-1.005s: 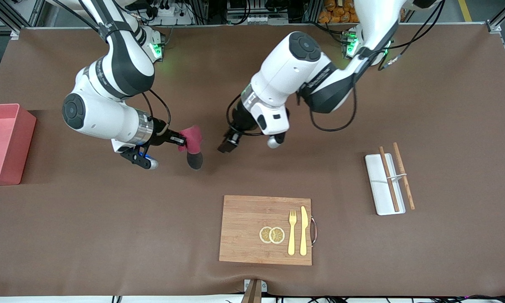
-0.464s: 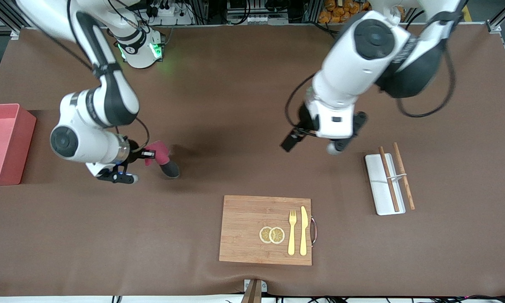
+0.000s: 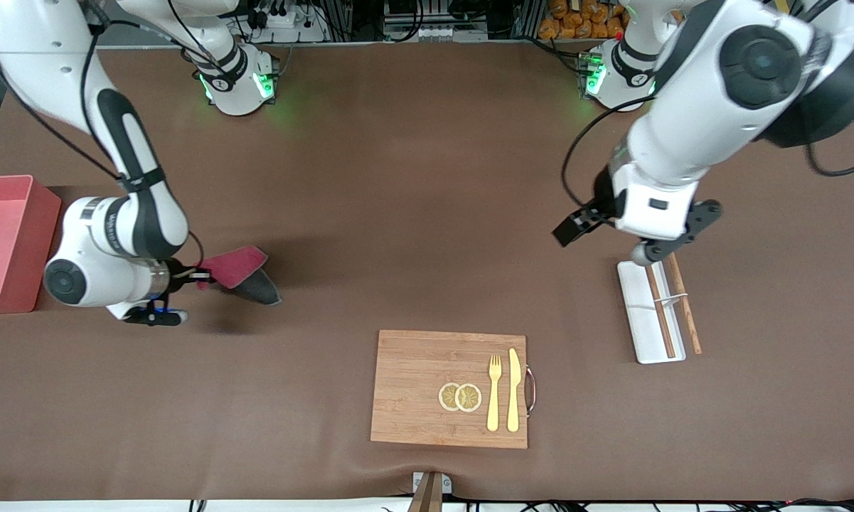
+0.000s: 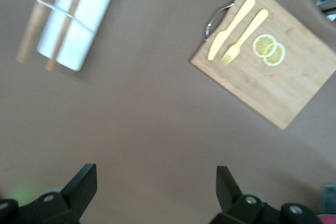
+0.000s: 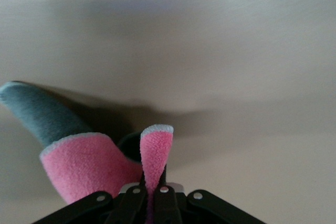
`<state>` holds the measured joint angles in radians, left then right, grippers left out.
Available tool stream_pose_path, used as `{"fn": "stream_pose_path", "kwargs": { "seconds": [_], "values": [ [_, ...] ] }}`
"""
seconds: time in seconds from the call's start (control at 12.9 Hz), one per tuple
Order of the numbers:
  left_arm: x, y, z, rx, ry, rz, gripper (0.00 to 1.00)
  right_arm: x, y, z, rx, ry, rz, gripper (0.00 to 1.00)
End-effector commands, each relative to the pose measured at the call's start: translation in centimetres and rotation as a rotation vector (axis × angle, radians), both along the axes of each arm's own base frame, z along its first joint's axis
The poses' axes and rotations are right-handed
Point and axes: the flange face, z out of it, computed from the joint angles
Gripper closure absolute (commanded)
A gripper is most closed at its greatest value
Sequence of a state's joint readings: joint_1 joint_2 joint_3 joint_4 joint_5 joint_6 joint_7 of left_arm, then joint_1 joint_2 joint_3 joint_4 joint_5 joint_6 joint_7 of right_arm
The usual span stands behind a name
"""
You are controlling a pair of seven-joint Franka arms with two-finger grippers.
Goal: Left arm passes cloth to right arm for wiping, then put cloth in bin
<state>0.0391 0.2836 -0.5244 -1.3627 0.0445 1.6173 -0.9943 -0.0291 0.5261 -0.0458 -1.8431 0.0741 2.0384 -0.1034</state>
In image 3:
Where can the yellow knife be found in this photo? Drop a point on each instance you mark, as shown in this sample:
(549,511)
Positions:
(513,391)

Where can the red and grey cloth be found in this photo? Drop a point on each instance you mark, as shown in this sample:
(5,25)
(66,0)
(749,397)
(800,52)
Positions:
(242,274)

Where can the pink plastic bin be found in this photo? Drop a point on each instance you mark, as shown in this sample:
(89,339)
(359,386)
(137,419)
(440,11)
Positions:
(3,242)

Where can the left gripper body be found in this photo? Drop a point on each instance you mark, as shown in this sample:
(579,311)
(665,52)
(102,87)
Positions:
(601,196)

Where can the lemon slice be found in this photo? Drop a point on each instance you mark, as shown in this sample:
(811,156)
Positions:
(470,397)
(446,396)

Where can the pile of orange items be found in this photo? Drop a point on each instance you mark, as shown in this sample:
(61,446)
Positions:
(576,21)

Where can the wooden cutting board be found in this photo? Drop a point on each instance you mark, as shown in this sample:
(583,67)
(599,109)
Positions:
(412,384)

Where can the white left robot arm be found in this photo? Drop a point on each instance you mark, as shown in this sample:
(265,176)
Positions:
(761,67)

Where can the white rectangular tray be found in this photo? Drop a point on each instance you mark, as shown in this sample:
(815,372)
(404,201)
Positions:
(640,327)

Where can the silver chopstick rest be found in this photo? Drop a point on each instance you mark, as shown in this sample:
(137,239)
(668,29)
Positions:
(672,299)

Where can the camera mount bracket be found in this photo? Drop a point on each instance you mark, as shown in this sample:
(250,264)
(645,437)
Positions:
(432,498)

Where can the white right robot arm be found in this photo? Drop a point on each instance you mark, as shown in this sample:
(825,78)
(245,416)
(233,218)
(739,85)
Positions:
(135,227)

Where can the white power strip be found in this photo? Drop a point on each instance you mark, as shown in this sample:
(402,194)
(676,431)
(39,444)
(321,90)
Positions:
(284,21)
(441,33)

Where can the yellow fork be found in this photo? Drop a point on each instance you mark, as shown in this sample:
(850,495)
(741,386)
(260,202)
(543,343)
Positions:
(494,405)

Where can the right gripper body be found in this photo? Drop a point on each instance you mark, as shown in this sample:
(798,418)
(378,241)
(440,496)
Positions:
(178,274)

